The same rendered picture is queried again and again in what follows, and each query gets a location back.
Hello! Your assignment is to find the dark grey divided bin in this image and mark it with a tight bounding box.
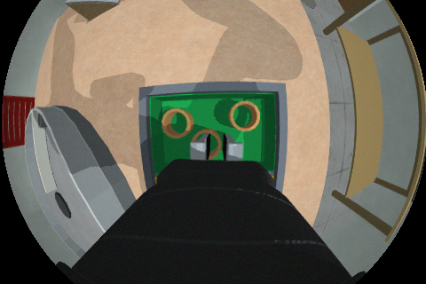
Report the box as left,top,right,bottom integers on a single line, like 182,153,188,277
138,82,288,193

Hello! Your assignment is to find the grey round turntable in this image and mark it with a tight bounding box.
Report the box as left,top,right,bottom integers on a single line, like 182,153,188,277
25,106,136,258

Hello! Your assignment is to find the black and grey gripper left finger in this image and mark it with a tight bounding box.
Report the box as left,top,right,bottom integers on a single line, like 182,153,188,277
190,134,210,160

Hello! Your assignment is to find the grey metal sleeve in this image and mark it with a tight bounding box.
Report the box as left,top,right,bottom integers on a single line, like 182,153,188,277
37,113,47,128

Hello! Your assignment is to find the bronze bushing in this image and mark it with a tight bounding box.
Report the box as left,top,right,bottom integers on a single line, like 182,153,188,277
162,108,194,138
228,101,260,131
192,129,222,160

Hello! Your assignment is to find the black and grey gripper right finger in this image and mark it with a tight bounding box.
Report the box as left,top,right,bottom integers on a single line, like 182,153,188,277
223,134,243,161

